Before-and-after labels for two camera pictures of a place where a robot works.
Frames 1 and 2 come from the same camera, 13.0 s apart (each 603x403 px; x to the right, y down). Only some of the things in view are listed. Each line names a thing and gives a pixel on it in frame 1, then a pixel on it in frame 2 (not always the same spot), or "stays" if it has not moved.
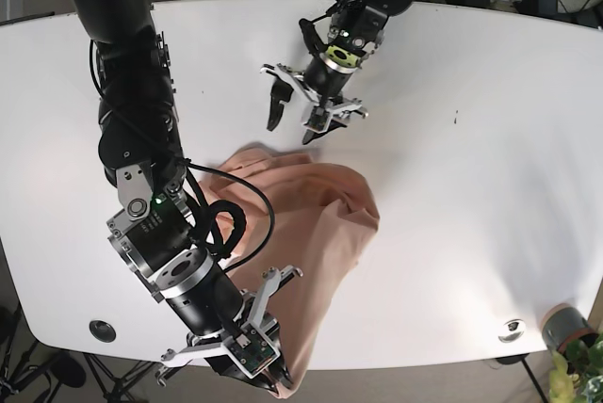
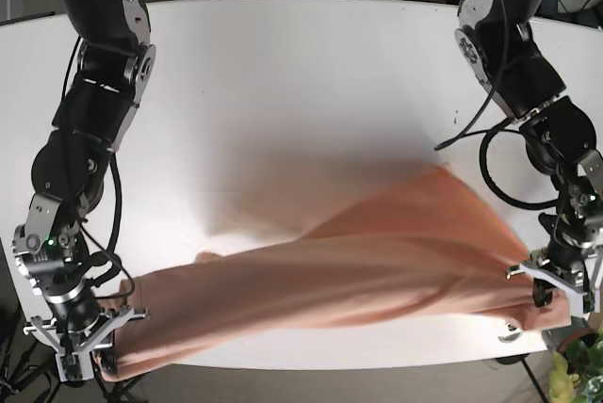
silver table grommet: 512,330 stays
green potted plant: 577,372 stays
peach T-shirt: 308,216 -> 429,258
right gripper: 325,80 -> 578,238
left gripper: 213,313 -> 57,265
